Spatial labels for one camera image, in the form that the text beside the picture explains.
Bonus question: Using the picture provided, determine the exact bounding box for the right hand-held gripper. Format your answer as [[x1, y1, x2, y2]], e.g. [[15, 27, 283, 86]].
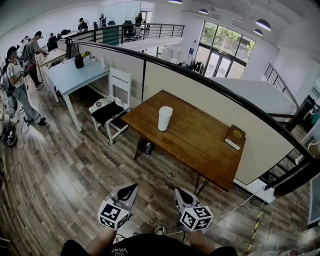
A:
[[173, 187, 214, 232]]

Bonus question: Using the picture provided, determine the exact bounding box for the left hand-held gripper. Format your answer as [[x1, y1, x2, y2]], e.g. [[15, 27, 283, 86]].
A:
[[97, 183, 140, 231]]

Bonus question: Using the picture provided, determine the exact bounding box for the white plastic cup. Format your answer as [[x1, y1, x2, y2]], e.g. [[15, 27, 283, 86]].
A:
[[157, 112, 172, 132]]

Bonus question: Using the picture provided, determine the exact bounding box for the person's left forearm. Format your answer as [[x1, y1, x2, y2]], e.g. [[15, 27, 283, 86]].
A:
[[86, 226, 118, 256]]

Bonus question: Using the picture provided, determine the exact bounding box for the person's right forearm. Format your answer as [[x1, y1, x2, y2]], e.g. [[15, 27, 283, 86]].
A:
[[186, 228, 216, 254]]

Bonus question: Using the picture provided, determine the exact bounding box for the person's dark shirt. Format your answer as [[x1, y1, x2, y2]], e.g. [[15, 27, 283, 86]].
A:
[[59, 233, 238, 256]]

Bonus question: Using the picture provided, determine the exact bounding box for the brown wooden table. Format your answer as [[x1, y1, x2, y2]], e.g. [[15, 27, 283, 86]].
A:
[[121, 89, 247, 196]]

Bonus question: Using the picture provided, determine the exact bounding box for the yellow black striped tape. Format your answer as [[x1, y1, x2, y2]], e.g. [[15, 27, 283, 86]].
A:
[[245, 199, 266, 256]]

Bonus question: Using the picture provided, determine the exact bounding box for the brown hardcover book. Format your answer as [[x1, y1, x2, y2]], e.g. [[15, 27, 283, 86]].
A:
[[224, 124, 247, 151]]

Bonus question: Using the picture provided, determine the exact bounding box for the black seat cushion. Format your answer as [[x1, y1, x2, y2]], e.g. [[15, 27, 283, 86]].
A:
[[90, 101, 125, 127]]

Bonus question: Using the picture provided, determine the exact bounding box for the cream partition panel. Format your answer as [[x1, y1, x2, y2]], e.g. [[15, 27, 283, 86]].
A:
[[143, 61, 296, 186]]

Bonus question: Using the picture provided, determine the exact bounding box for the patterned white cushion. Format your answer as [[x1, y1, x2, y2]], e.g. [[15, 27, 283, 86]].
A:
[[88, 96, 125, 113]]

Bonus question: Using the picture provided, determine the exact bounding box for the white wooden chair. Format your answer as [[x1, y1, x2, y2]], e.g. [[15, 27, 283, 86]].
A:
[[88, 66, 133, 144]]

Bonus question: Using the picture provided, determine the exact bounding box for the black curved railing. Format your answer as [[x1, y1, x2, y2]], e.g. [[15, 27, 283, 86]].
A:
[[58, 38, 320, 191]]

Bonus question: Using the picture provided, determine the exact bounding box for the light blue table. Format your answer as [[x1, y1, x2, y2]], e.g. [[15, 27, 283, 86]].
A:
[[44, 56, 111, 133]]

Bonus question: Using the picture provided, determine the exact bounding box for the black bag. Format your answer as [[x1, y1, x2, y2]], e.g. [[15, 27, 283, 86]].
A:
[[74, 53, 85, 69]]

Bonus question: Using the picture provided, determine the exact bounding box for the glass entrance door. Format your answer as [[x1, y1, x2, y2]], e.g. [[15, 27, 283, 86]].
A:
[[194, 20, 257, 79]]

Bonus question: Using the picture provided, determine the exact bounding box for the black stair railing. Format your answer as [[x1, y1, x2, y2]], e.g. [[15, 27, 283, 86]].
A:
[[264, 62, 300, 107]]

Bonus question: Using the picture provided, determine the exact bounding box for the light wooden desk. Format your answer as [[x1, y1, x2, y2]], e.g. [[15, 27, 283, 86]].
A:
[[37, 48, 67, 68]]

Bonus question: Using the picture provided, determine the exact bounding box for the black desk stand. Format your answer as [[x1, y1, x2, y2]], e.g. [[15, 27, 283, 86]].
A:
[[65, 37, 74, 60]]

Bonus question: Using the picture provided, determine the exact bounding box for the green panel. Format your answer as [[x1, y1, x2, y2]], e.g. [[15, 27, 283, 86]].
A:
[[102, 26, 120, 47]]

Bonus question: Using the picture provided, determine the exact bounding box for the black office chair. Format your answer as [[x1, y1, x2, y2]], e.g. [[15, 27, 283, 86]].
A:
[[122, 20, 135, 42]]

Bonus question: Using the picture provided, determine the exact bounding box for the black balcony railing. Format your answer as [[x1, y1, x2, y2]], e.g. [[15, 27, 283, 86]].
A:
[[92, 22, 186, 46]]

